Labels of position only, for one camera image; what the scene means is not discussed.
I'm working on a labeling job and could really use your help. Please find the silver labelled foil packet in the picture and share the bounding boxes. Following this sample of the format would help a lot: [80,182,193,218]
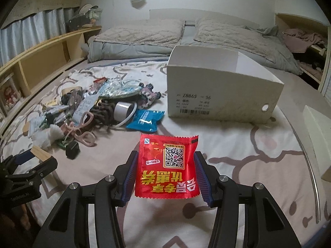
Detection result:
[72,95,100,124]

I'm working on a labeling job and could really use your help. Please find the framed picture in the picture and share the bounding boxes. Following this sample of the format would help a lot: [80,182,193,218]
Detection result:
[0,74,22,117]

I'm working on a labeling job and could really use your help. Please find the grey printed packet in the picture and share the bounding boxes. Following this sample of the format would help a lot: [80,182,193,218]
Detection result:
[27,115,46,137]

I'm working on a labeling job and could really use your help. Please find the clear plastic bag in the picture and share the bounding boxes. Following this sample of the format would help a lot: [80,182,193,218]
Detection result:
[61,88,88,109]

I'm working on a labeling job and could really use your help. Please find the blue packet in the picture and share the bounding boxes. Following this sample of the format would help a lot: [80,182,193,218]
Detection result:
[126,108,165,133]

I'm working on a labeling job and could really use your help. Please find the white tape roll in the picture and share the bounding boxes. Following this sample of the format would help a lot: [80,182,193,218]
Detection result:
[114,103,137,128]

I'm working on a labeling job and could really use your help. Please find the beige cap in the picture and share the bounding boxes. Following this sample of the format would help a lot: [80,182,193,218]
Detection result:
[78,4,99,14]

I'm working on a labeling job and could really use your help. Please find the pile of pink clothes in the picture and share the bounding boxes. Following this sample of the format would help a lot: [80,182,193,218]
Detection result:
[282,28,327,79]

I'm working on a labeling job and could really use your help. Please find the small black box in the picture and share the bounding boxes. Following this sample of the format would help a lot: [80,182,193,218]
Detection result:
[65,142,79,159]

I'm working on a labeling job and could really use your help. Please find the dark bag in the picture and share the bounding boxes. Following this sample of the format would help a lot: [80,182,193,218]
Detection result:
[65,15,90,33]

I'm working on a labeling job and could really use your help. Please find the white cylinder device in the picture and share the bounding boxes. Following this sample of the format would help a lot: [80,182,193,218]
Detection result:
[114,101,133,121]

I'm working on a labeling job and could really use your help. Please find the beige quilted pillow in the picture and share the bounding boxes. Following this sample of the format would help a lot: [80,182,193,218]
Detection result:
[193,18,280,57]
[94,19,185,49]

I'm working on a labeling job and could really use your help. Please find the white shoe box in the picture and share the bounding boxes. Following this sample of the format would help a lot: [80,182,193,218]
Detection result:
[166,45,285,124]

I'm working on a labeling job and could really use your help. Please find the wooden closet shelf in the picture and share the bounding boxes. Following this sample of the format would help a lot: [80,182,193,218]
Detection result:
[275,13,331,93]

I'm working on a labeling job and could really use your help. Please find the green patterned pouch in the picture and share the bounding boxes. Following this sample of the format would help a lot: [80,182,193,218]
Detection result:
[100,79,143,99]

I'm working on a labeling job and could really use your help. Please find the grey curtain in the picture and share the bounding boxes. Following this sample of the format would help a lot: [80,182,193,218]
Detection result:
[0,8,75,66]

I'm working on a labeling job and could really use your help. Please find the white louvred door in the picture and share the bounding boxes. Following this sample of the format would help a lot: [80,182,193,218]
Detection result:
[319,54,331,104]

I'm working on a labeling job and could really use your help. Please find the red foil packet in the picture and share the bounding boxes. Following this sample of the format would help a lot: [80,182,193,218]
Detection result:
[134,134,201,199]

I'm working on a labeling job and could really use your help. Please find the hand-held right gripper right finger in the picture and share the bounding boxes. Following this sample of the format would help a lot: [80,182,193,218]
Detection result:
[194,150,302,248]

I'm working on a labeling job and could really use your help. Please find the wooden bedside shelf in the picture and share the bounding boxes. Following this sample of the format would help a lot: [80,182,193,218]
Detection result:
[0,26,102,137]

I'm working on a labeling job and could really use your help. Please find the printed blanket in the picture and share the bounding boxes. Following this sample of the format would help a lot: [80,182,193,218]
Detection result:
[0,59,331,248]

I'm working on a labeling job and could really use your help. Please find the grey duvet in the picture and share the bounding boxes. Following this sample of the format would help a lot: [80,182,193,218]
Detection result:
[81,21,302,75]

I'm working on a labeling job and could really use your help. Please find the pink plastic scissors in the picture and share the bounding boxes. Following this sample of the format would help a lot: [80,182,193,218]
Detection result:
[62,111,96,147]

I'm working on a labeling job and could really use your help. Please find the dark crochet cloth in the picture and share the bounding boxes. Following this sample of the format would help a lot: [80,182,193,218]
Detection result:
[136,83,162,107]

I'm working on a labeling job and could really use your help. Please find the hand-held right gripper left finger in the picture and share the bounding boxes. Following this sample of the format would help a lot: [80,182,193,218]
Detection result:
[36,150,139,248]

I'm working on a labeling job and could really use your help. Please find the white crumpled mesh tissue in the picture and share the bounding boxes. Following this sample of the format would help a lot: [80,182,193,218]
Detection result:
[32,124,64,150]

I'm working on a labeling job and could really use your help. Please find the white box lid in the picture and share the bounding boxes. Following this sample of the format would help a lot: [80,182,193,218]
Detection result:
[302,105,331,184]

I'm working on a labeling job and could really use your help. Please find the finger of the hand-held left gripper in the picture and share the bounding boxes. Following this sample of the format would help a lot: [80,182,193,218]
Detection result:
[26,156,58,184]
[0,151,35,173]

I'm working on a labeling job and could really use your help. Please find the dark coiled cable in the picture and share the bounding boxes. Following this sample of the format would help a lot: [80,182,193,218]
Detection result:
[89,99,122,128]

